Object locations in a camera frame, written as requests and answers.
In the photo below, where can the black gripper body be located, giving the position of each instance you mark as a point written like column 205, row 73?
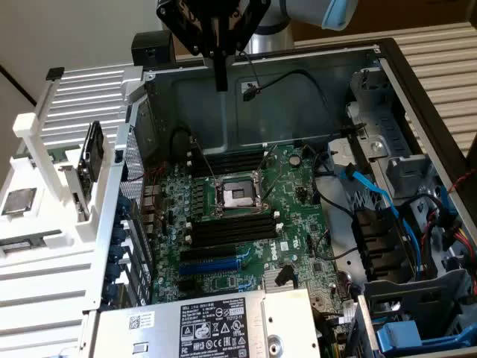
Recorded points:
column 186, row 18

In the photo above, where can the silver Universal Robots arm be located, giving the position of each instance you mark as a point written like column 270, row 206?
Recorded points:
column 298, row 11

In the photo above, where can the black RAM slot bank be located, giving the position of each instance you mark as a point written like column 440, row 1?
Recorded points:
column 231, row 160
column 231, row 229

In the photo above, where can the printed cardboard box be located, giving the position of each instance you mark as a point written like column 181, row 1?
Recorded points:
column 186, row 46

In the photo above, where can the open black PC case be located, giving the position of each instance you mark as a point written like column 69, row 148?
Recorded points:
column 208, row 108

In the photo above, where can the metal socket locking lever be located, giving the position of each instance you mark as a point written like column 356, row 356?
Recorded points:
column 204, row 156
column 271, row 175

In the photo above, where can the coin cell battery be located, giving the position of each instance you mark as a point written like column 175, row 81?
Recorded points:
column 296, row 160

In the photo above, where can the grey metal drive cage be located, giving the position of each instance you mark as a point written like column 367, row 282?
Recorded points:
column 376, row 123

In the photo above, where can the green motherboard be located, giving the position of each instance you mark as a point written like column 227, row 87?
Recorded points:
column 298, row 231

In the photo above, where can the long black expansion slot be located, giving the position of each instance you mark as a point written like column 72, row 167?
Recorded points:
column 208, row 253

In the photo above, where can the blue expansion slot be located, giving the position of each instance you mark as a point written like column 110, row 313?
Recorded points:
column 208, row 266

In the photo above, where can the plain brown cardboard box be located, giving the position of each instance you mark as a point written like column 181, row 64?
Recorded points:
column 410, row 15

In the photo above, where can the silver chipset heat sink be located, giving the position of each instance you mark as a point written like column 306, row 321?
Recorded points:
column 270, row 279

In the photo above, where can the short black expansion slot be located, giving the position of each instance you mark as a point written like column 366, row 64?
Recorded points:
column 186, row 285

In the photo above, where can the white parts rack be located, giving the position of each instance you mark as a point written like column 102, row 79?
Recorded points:
column 48, row 223

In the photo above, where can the black plastic air shroud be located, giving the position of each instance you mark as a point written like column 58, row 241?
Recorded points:
column 376, row 242

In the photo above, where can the silver CPU chip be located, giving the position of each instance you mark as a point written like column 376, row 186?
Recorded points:
column 18, row 201

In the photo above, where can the silver power supply unit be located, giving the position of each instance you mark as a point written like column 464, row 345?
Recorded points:
column 167, row 328

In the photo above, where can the black box-shaped mount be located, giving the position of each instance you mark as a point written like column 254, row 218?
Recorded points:
column 153, row 48

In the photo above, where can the CPU socket with metal frame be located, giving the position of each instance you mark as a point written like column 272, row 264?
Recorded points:
column 238, row 194

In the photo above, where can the graphics card with metal bracket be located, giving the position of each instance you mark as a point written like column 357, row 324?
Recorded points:
column 83, row 175

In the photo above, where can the grey disk bay blue rail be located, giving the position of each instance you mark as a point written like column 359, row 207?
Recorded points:
column 410, row 294

